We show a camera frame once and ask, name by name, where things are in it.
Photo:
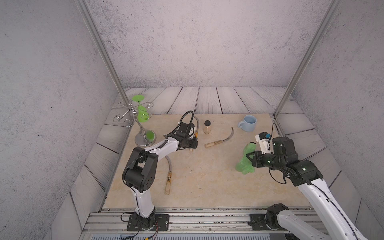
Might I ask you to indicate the silver metal glass rack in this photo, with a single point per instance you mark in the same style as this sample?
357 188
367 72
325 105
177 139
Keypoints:
137 115

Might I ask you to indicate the right aluminium corner post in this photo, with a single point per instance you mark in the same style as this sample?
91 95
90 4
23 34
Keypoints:
316 39

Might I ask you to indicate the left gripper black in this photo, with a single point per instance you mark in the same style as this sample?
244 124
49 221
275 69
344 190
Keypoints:
194 144

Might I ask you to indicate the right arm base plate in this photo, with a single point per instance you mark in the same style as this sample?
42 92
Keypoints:
259 222

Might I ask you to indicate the aluminium corner post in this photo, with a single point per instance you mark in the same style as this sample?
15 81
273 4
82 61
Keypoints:
316 39
87 17

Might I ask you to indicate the green microfiber rag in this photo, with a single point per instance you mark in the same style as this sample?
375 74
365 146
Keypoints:
242 166

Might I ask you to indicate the aluminium rail frame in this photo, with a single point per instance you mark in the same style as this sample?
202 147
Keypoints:
185 224

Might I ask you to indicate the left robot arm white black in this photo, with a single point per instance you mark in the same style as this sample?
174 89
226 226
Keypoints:
139 173

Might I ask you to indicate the left aluminium corner post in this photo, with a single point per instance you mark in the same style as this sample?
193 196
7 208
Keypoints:
87 17

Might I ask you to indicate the small jar black lid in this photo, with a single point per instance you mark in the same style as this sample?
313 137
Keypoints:
207 127

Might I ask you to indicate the light blue ceramic mug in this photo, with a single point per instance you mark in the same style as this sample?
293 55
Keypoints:
248 124

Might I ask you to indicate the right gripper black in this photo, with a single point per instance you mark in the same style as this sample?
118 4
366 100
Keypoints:
256 161

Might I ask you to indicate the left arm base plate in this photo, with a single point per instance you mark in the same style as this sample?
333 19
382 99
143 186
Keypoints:
159 222

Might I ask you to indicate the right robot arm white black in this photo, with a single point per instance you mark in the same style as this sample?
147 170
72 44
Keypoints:
279 154

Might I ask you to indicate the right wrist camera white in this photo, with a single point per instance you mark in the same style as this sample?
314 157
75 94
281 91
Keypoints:
264 140

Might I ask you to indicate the sickle wooden handle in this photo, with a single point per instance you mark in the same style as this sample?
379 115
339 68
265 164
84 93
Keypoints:
169 177
208 145
196 126

